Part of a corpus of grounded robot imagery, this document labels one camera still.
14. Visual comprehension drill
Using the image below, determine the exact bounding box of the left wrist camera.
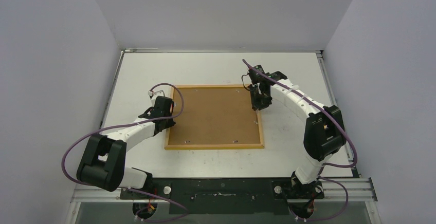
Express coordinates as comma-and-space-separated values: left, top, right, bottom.
148, 90, 166, 99

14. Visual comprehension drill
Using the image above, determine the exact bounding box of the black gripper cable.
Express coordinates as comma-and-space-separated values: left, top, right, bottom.
241, 74, 255, 92

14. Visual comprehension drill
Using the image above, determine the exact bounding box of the aluminium rail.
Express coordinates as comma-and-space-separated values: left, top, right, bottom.
69, 177, 378, 203

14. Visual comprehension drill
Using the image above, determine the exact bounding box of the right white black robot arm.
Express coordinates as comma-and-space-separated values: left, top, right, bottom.
246, 65, 346, 198

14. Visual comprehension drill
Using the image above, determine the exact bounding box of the yellow wooden photo frame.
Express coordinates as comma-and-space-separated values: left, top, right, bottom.
164, 84, 265, 150

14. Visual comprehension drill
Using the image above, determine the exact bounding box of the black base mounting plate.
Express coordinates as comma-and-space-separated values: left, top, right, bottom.
120, 177, 324, 215

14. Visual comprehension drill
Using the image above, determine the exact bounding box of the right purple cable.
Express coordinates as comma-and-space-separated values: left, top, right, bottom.
242, 59, 358, 222

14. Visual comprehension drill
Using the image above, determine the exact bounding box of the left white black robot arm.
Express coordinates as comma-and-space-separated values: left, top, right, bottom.
76, 96, 175, 199

